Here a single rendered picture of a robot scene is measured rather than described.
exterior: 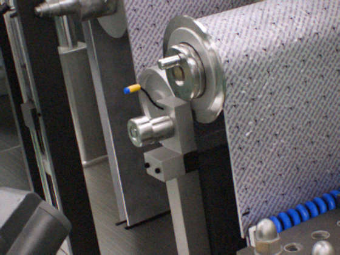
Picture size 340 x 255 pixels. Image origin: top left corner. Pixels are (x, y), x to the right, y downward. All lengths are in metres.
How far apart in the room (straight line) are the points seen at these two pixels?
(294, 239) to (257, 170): 0.10
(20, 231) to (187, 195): 0.48
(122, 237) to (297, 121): 0.46
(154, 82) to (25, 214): 0.54
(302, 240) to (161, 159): 0.21
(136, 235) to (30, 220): 0.75
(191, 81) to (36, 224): 0.40
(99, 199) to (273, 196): 0.58
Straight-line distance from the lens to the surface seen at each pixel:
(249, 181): 1.01
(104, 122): 1.34
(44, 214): 0.62
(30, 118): 1.27
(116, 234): 1.37
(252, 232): 0.97
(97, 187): 1.59
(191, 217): 1.07
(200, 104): 0.99
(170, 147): 1.04
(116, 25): 1.19
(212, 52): 0.94
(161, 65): 0.96
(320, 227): 1.01
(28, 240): 0.61
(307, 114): 1.04
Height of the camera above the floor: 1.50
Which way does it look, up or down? 18 degrees down
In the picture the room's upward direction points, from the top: 9 degrees counter-clockwise
